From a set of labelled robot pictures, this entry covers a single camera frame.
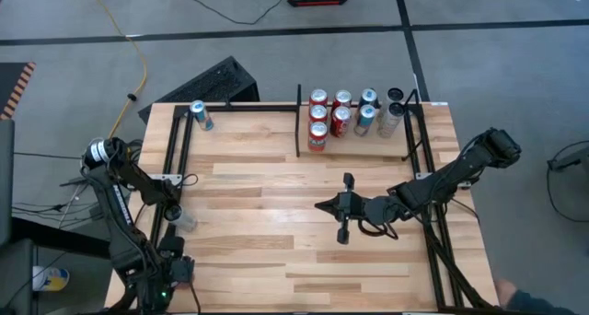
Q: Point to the wooden shelf black metal frame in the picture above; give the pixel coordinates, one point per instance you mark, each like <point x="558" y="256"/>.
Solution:
<point x="391" y="147"/>

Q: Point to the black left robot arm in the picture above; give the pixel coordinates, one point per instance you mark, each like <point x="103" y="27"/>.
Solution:
<point x="124" y="213"/>

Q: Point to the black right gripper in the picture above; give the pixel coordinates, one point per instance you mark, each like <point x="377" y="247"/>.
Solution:
<point x="356" y="209"/>

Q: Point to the white yellow blue container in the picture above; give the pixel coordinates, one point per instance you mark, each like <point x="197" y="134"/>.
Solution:
<point x="50" y="278"/>

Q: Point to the grey cabinet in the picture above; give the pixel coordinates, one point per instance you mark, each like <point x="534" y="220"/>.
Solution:
<point x="14" y="278"/>

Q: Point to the orange Fanta can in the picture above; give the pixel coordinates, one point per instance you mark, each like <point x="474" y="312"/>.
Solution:
<point x="317" y="113"/>
<point x="317" y="137"/>
<point x="318" y="97"/>

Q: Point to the black aluminium rail frame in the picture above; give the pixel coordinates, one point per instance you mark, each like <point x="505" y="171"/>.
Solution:
<point x="257" y="108"/>

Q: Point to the blue silver Red Bull can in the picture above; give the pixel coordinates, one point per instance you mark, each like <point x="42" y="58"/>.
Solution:
<point x="365" y="119"/>
<point x="368" y="96"/>
<point x="202" y="117"/>

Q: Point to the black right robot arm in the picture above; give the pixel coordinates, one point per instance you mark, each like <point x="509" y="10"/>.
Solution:
<point x="437" y="186"/>

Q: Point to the grey stand foot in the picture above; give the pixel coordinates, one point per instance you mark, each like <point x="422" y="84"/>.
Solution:
<point x="570" y="160"/>

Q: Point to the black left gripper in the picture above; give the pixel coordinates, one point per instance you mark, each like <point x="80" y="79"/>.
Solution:
<point x="177" y="260"/>

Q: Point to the person's hand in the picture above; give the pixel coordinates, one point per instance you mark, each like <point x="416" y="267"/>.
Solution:
<point x="506" y="292"/>

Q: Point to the black mat orange striped edge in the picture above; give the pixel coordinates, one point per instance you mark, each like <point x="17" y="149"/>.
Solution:
<point x="14" y="89"/>

